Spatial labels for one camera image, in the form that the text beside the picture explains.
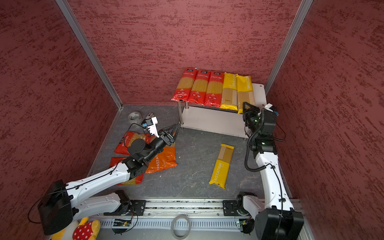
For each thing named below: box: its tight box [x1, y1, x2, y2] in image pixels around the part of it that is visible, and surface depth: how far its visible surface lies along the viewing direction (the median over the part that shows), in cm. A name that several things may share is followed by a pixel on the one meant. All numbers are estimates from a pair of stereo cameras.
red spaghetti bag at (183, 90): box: [171, 67, 199, 102], surface depth 81 cm
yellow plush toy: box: [51, 217, 101, 240], surface depth 64 cm
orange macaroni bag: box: [145, 146, 178, 175], surface depth 88 cm
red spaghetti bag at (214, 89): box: [204, 71, 224, 108], surface depth 80 cm
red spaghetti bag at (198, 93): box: [188, 70, 211, 106], surface depth 81 cm
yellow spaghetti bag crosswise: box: [219, 72, 238, 111], surface depth 79 cm
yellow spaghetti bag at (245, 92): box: [236, 75, 256, 115], surface depth 79 cm
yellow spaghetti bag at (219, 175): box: [209, 143, 235, 189], surface depth 89 cm
